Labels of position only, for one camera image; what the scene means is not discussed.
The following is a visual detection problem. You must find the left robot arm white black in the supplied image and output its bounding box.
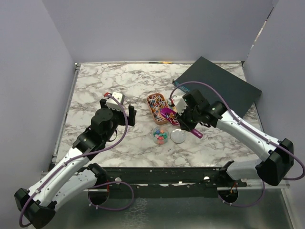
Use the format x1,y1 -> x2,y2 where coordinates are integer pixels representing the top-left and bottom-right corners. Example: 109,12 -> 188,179
14,94 -> 137,229

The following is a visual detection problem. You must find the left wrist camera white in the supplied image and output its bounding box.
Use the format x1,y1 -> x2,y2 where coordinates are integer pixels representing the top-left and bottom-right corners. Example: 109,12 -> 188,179
104,92 -> 125,111

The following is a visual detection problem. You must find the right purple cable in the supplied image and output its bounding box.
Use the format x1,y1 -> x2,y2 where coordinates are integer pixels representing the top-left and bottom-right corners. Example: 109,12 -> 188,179
169,81 -> 305,208

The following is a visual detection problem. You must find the clear round jar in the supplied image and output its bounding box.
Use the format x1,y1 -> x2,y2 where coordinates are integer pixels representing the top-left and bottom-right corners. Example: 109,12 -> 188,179
152,126 -> 169,145

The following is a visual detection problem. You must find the purple plastic scoop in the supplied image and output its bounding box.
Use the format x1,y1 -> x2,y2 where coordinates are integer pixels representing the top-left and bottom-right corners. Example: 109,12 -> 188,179
160,107 -> 203,139

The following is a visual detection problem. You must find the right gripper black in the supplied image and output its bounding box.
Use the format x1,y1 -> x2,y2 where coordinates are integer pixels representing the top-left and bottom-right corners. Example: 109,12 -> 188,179
174,104 -> 201,132

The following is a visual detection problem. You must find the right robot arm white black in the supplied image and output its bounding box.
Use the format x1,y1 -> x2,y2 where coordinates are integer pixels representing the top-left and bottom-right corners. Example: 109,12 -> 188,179
172,90 -> 294,187

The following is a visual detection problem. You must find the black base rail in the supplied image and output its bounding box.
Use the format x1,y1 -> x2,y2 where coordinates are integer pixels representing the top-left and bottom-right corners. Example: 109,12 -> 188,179
88,167 -> 246,199

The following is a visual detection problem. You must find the purple cable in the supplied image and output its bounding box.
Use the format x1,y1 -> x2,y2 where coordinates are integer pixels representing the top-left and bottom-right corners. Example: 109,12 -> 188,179
19,93 -> 129,227
169,81 -> 305,208

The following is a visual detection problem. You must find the orange lollipop tray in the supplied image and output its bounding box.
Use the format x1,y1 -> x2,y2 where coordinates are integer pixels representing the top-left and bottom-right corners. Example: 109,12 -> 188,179
146,93 -> 168,125

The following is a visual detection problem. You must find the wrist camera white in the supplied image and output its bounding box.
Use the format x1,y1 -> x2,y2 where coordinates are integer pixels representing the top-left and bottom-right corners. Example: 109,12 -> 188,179
104,92 -> 125,111
172,95 -> 188,115

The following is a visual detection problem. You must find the beige star candy tray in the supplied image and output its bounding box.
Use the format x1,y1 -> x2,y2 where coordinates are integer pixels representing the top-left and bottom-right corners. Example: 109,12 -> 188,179
168,106 -> 180,125

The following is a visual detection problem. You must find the dark teal network switch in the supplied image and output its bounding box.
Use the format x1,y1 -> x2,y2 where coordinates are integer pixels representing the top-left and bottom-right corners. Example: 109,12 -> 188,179
173,57 -> 262,117

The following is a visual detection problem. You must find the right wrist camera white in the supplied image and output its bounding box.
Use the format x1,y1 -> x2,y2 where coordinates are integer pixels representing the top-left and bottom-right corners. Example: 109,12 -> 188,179
172,95 -> 188,115

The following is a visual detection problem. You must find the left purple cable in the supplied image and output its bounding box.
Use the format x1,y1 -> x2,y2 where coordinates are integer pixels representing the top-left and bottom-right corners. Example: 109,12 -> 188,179
19,93 -> 129,227

